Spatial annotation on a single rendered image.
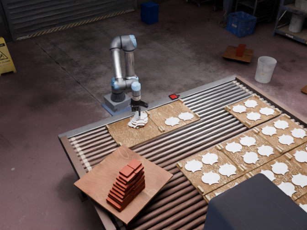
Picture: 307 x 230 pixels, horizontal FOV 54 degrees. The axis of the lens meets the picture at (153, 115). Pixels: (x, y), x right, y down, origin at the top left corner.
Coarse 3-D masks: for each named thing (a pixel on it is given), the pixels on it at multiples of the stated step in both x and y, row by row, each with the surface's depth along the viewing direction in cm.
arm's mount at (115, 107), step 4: (104, 96) 306; (108, 96) 306; (128, 96) 306; (108, 100) 301; (124, 100) 301; (128, 100) 303; (108, 104) 304; (112, 104) 296; (116, 104) 296; (120, 104) 298; (124, 104) 302; (128, 104) 307; (112, 108) 300; (116, 108) 299; (120, 108) 302; (124, 108) 305
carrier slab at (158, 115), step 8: (168, 104) 301; (176, 104) 301; (184, 104) 302; (152, 112) 291; (160, 112) 291; (168, 112) 291; (176, 112) 291; (184, 112) 291; (192, 112) 291; (152, 120) 281; (160, 120) 281; (192, 120) 281; (168, 128) 273; (176, 128) 273
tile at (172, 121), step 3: (171, 117) 283; (168, 120) 280; (171, 120) 280; (174, 120) 280; (177, 120) 280; (165, 123) 276; (168, 123) 276; (171, 123) 276; (174, 123) 276; (177, 123) 277
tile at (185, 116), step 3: (180, 114) 287; (183, 114) 287; (186, 114) 287; (189, 114) 287; (192, 114) 287; (180, 117) 283; (183, 117) 283; (186, 117) 283; (189, 117) 283; (192, 117) 284
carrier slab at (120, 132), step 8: (128, 120) 281; (112, 128) 272; (120, 128) 272; (128, 128) 272; (136, 128) 272; (144, 128) 272; (152, 128) 272; (112, 136) 264; (120, 136) 264; (128, 136) 264; (136, 136) 264; (144, 136) 264; (152, 136) 264; (128, 144) 256; (136, 144) 256
